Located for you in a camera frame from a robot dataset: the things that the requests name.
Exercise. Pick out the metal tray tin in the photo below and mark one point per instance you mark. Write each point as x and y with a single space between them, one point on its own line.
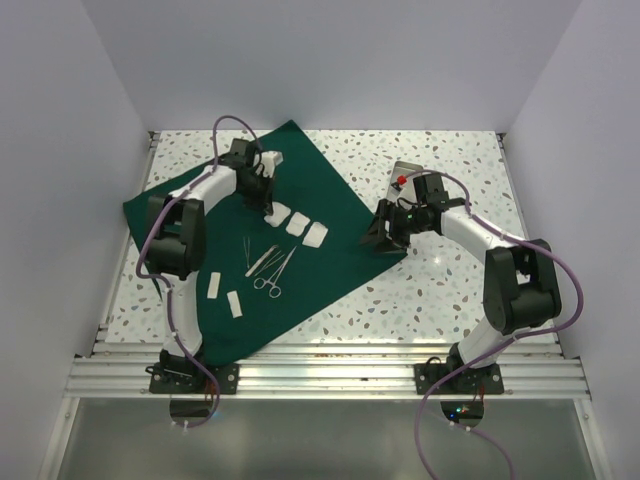
402 172

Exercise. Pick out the white gauze pad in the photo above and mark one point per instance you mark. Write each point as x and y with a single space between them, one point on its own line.
297 224
280 213
315 235

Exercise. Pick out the steel hemostat forceps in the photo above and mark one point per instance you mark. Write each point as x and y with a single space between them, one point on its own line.
271 283

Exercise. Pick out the white bandage strip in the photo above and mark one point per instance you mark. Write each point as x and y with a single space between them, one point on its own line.
213 287
234 304

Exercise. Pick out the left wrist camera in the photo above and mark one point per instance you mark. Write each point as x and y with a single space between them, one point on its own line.
270 160

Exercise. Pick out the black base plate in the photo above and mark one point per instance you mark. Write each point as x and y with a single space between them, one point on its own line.
164 382
486 380

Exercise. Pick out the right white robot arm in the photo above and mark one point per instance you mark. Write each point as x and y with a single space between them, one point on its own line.
520 290

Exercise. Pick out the curved-tip tweezers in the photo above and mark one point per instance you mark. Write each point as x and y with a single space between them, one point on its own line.
260 261

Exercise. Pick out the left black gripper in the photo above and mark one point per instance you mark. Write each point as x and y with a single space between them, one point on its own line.
265 201

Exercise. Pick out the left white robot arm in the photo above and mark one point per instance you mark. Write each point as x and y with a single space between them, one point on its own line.
175 248

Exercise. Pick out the green surgical cloth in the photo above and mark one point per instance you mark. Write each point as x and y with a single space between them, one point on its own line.
341 291

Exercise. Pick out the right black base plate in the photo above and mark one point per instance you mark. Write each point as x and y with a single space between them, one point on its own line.
486 380

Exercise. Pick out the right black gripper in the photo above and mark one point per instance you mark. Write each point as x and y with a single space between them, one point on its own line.
377 230

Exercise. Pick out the fine straight tweezers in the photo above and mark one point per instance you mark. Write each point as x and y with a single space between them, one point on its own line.
276 256

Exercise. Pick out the aluminium rail frame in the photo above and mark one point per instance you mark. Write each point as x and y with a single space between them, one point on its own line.
337 386

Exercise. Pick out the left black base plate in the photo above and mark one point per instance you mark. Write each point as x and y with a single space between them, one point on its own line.
164 382

